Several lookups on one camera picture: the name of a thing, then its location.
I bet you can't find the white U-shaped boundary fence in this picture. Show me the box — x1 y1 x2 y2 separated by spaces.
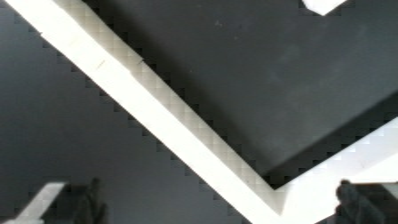
5 0 398 224

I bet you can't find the white square tabletop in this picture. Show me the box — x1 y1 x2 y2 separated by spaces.
302 0 346 16

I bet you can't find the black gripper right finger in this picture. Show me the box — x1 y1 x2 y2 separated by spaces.
335 180 398 224

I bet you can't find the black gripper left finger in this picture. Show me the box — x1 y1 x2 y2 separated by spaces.
0 178 108 224

